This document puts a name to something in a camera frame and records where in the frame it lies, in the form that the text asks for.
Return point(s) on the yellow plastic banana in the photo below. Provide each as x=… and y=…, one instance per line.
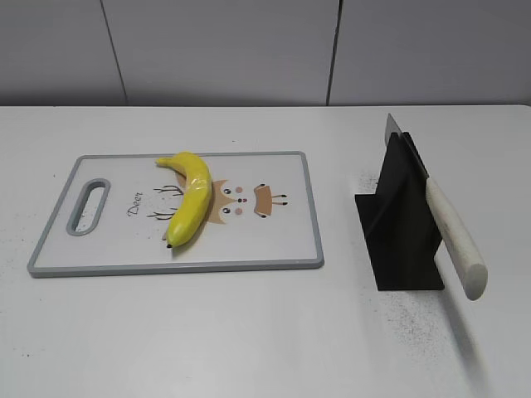
x=196, y=198

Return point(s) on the white-handled kitchen knife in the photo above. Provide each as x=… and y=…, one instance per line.
x=464, y=253

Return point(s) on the black knife stand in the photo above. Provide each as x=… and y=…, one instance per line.
x=400, y=232

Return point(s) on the white grey-rimmed cutting board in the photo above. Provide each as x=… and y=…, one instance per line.
x=114, y=210

